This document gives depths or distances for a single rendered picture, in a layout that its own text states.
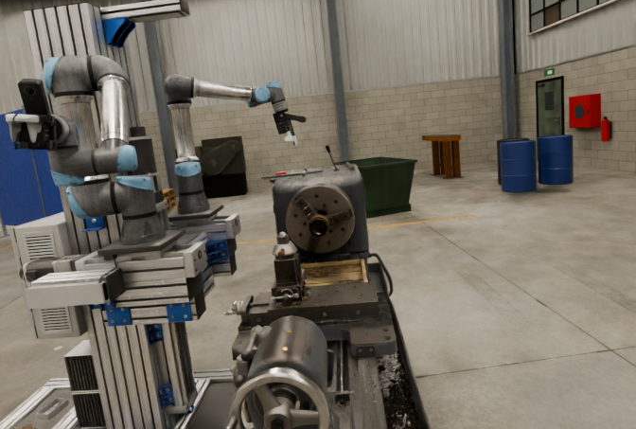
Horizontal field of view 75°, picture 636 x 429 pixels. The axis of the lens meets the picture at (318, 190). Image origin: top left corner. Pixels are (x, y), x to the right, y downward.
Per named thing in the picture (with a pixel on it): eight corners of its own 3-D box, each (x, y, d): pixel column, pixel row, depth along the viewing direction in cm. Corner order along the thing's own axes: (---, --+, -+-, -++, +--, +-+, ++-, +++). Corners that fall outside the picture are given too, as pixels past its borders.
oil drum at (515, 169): (495, 189, 782) (493, 143, 769) (525, 186, 786) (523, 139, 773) (511, 194, 724) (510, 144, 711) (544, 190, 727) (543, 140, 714)
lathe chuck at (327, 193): (287, 247, 199) (288, 182, 194) (353, 249, 197) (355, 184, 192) (285, 253, 190) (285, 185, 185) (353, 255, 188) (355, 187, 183)
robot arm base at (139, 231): (113, 246, 142) (107, 218, 141) (134, 235, 157) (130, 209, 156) (154, 242, 141) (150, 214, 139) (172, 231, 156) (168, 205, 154)
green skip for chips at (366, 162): (338, 208, 757) (333, 162, 744) (384, 201, 782) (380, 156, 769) (366, 222, 629) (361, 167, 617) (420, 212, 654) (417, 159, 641)
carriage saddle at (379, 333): (252, 317, 144) (250, 301, 143) (386, 307, 141) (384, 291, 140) (230, 366, 114) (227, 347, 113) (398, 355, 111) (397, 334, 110)
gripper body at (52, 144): (50, 150, 95) (65, 149, 107) (48, 112, 94) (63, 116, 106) (11, 149, 93) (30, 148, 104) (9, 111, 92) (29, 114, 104)
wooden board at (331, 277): (284, 274, 185) (283, 265, 184) (364, 267, 182) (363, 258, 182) (273, 301, 155) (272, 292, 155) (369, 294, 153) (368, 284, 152)
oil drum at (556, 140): (531, 182, 817) (530, 137, 804) (560, 179, 820) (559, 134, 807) (550, 186, 758) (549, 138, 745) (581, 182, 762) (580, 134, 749)
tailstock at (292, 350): (266, 421, 92) (249, 297, 87) (354, 416, 90) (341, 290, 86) (231, 562, 62) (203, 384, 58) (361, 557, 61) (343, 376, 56)
